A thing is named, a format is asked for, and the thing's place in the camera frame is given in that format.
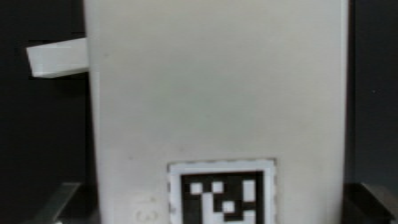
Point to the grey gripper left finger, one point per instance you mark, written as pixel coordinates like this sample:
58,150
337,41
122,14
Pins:
69,207

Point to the white cabinet door panel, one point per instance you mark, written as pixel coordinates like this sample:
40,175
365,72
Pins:
60,59

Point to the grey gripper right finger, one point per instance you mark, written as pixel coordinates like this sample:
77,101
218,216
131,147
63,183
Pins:
371,204

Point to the small white tagged cube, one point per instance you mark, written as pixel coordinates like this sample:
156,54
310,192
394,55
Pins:
220,105

